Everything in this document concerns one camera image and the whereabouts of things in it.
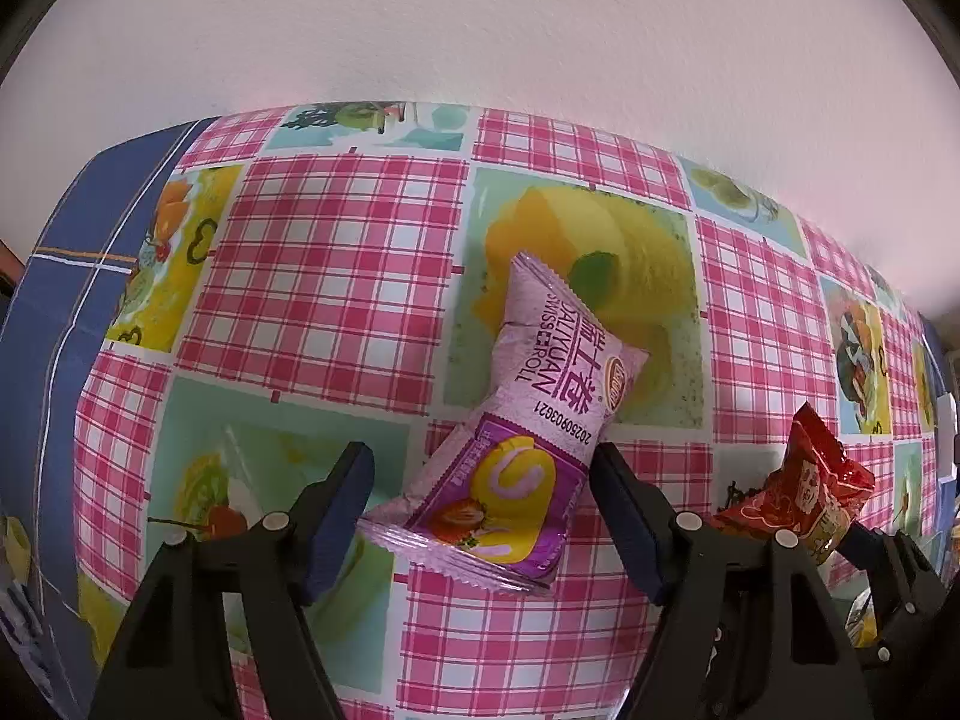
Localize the blue plaid cloth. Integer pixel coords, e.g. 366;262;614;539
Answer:
0;116;218;720

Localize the pink checked printed tablecloth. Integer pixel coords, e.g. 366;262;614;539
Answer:
75;101;946;720

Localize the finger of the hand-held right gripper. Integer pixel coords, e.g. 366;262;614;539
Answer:
838;526;948;668

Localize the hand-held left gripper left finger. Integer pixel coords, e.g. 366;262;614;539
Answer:
88;442;376;720

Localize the purple snack packet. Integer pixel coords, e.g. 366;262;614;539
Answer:
358;251;652;599

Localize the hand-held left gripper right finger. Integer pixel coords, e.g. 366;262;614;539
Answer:
591;442;875;720

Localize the red snack packet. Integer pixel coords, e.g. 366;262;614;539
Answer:
711;401;877;567

